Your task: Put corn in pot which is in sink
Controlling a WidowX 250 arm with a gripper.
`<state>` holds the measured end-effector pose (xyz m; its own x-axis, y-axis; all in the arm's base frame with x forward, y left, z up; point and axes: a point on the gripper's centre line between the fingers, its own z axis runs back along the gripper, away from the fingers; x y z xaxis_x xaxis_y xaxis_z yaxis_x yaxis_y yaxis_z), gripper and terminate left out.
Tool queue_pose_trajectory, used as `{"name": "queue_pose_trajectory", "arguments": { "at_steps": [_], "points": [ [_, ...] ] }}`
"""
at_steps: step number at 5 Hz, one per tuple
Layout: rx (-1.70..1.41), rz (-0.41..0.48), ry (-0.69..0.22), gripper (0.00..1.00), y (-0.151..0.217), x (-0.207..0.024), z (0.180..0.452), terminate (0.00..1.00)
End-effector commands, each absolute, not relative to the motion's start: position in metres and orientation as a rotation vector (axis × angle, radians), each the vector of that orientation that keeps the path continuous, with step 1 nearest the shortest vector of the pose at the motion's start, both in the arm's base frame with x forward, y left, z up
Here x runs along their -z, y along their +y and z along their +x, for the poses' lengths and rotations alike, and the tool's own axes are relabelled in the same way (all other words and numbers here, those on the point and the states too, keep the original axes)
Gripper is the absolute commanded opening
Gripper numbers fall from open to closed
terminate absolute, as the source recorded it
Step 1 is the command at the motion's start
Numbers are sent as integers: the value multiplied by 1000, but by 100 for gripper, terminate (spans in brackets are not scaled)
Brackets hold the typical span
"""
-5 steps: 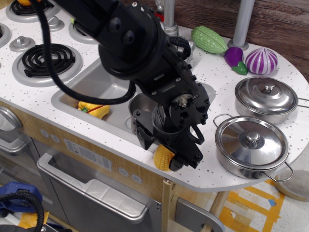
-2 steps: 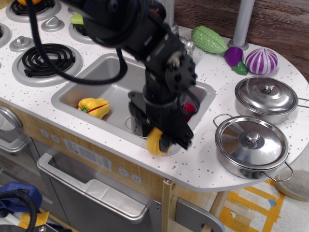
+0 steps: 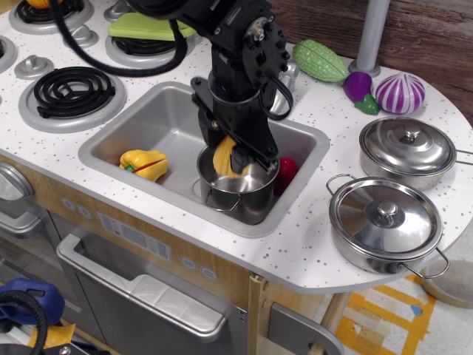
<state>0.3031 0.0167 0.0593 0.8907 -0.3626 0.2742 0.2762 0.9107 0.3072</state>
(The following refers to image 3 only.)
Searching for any black coil burner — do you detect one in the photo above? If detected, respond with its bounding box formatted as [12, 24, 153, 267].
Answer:
[105, 35, 177, 69]
[18, 67, 126, 133]
[8, 1, 94, 36]

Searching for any silver oven door left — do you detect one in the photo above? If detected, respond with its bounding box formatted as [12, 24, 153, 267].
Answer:
[0, 162, 82, 315]

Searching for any grey toy sink basin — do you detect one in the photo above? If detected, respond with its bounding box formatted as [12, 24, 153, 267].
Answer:
[78, 82, 330, 237]

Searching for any red toy vegetable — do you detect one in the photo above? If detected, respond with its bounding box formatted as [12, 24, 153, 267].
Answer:
[274, 158, 299, 196]

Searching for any steel lidded pot near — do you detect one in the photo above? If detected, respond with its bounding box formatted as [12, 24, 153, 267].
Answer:
[326, 174, 451, 280]

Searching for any black braided cable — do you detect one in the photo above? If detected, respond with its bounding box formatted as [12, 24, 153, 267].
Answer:
[47, 0, 189, 79]

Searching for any green toy lid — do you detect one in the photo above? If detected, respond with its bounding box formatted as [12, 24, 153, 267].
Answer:
[108, 13, 174, 41]

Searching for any grey metal pole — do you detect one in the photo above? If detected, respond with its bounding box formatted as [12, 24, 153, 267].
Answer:
[348, 0, 390, 78]

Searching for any green toy bitter gourd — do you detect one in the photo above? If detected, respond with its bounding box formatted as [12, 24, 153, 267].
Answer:
[293, 39, 348, 82]

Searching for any black coil burner front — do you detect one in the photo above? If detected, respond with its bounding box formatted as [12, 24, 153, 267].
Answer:
[18, 67, 126, 133]

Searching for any yellow toy corn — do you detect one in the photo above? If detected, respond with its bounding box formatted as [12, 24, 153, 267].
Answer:
[213, 136, 250, 179]

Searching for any purple toy eggplant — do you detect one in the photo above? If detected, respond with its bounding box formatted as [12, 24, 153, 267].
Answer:
[343, 72, 380, 115]

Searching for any steel lidded pot far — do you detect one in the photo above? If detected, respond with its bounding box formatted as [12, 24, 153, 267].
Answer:
[358, 117, 472, 191]

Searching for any yellow toy bell pepper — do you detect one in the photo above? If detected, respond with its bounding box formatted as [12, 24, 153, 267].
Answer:
[119, 149, 169, 183]

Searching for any grey stove knob middle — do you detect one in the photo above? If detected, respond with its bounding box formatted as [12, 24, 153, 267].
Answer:
[69, 24, 99, 49]

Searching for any grey stove knob front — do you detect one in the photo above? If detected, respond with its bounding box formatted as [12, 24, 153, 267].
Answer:
[14, 55, 54, 80]

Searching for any black coil burner right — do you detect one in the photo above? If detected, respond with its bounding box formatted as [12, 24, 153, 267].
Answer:
[105, 35, 177, 69]

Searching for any steel lidded pot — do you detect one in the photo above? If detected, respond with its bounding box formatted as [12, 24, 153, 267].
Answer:
[358, 117, 472, 191]
[326, 174, 451, 280]

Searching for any purple striped toy onion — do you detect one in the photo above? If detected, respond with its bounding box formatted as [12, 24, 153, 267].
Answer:
[375, 72, 426, 114]

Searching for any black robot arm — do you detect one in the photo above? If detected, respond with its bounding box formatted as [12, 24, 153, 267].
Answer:
[130, 1, 293, 173]

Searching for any grey stove knob back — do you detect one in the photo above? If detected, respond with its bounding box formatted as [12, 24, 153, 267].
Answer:
[103, 0, 134, 22]

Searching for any steel pot in sink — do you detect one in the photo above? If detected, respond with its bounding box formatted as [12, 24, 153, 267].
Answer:
[197, 147, 279, 225]

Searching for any black coil burner back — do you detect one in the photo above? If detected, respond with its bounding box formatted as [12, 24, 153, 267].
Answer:
[8, 1, 94, 36]

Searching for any silver toy faucet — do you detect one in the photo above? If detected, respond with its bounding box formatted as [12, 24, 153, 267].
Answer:
[270, 61, 299, 116]

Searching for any silver toy dishwasher door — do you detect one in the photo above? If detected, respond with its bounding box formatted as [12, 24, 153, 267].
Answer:
[56, 234, 248, 354]

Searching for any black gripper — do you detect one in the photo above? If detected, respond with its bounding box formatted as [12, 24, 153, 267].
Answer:
[191, 16, 293, 174]

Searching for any orange toy on burner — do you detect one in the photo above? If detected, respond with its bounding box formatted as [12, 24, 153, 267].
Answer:
[27, 0, 50, 10]

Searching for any blue clamp tool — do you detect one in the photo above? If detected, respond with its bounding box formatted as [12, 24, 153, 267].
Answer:
[1, 278, 65, 333]

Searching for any grey stove knob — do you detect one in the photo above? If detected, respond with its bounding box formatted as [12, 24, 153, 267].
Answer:
[69, 24, 99, 49]
[103, 0, 134, 22]
[14, 55, 54, 80]

